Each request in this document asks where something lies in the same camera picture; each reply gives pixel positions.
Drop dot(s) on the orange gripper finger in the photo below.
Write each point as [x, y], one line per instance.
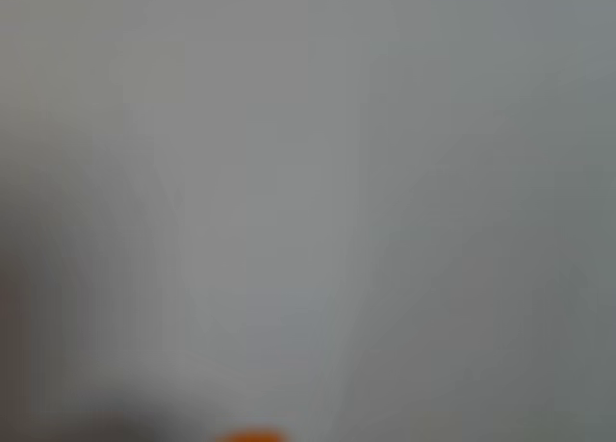
[251, 436]

